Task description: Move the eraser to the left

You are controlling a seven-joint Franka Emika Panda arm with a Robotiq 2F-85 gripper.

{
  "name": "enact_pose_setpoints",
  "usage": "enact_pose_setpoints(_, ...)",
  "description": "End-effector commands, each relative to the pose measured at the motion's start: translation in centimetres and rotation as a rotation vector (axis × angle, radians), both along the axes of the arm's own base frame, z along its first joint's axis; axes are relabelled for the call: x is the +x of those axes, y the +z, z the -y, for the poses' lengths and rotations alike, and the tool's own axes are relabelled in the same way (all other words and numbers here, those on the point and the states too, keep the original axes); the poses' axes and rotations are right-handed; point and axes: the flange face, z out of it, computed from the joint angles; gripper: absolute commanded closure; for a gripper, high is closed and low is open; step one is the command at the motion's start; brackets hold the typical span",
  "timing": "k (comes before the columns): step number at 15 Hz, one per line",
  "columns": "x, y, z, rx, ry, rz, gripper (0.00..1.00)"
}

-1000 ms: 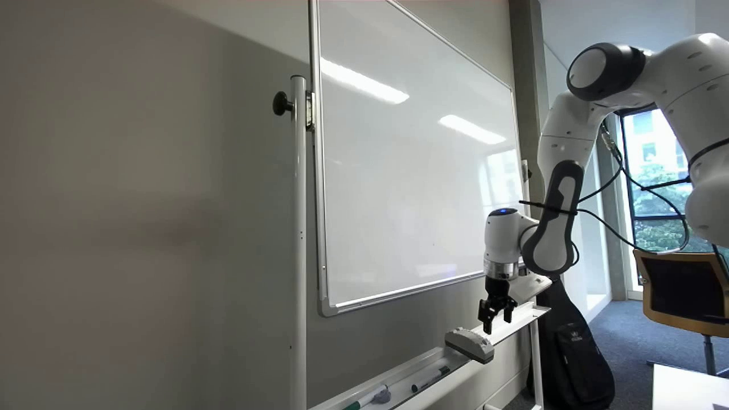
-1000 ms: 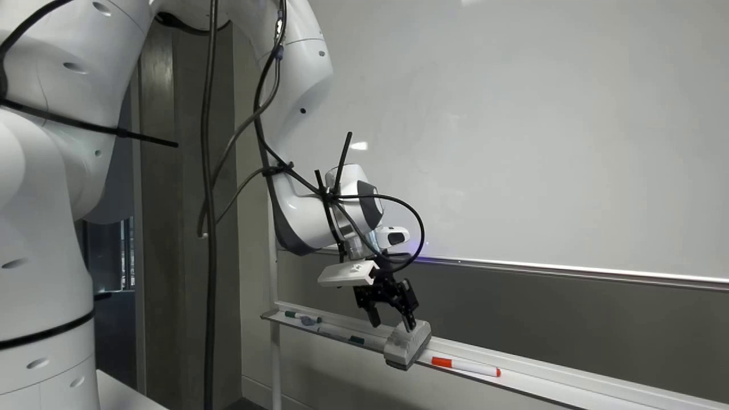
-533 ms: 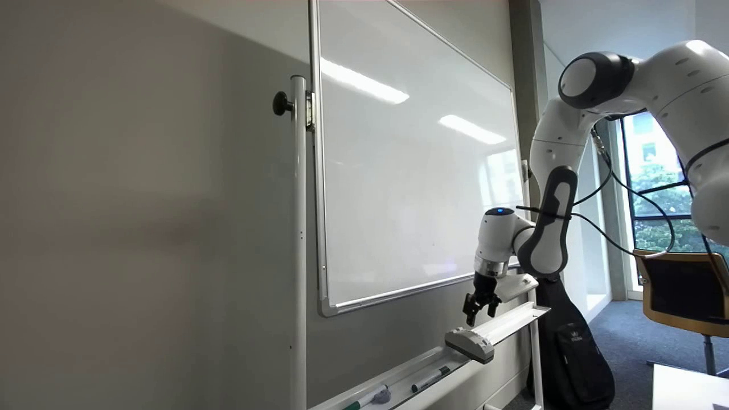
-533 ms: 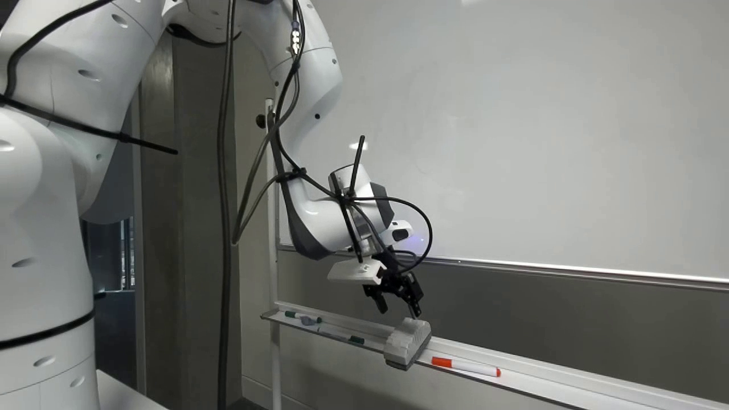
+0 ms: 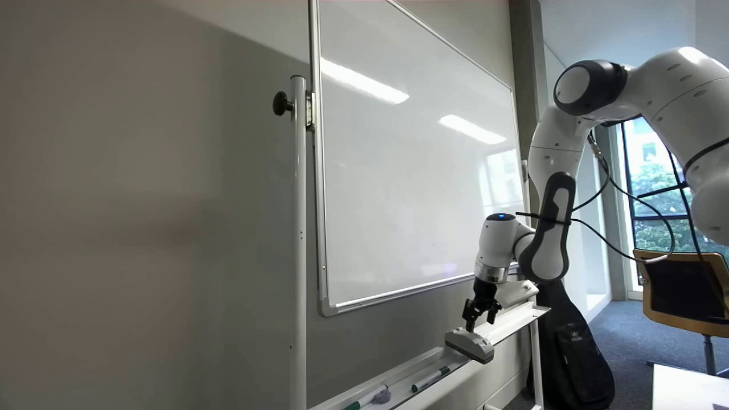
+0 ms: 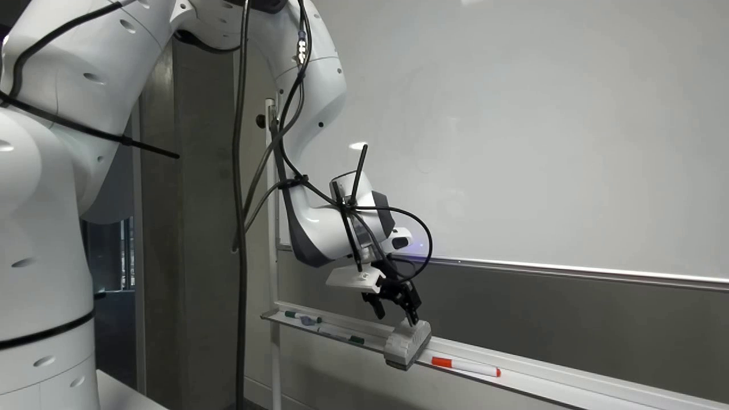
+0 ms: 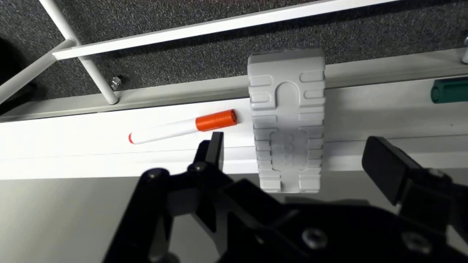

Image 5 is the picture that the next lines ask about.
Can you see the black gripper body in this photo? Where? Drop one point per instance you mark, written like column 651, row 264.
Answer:
column 486, row 291

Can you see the white grey whiteboard eraser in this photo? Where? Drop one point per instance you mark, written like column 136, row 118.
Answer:
column 470, row 344

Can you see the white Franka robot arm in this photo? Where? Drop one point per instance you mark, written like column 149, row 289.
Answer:
column 668, row 91

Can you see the white whiteboard pen tray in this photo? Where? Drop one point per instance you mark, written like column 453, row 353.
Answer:
column 509, row 321

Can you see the white marker with green cap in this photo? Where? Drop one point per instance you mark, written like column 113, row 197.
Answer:
column 429, row 379

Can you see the black guitar bag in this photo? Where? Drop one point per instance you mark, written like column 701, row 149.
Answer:
column 572, row 348

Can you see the white marker with blue cap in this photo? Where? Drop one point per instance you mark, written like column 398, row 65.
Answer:
column 375, row 395

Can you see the large white whiteboard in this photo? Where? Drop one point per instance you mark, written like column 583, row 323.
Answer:
column 402, row 174

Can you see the wooden chair with black back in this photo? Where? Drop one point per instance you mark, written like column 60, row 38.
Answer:
column 684, row 297

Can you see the white table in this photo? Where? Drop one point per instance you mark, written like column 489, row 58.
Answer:
column 685, row 388

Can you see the black round clamp knob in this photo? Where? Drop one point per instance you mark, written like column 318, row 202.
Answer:
column 283, row 102

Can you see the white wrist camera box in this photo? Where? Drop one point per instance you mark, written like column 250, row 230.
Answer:
column 520, row 291

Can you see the thin white stand post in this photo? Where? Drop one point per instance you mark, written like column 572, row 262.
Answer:
column 534, row 356

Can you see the white whiteboard stand post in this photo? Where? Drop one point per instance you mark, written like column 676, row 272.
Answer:
column 298, row 250

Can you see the window with black frame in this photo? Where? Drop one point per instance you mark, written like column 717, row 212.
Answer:
column 651, row 205

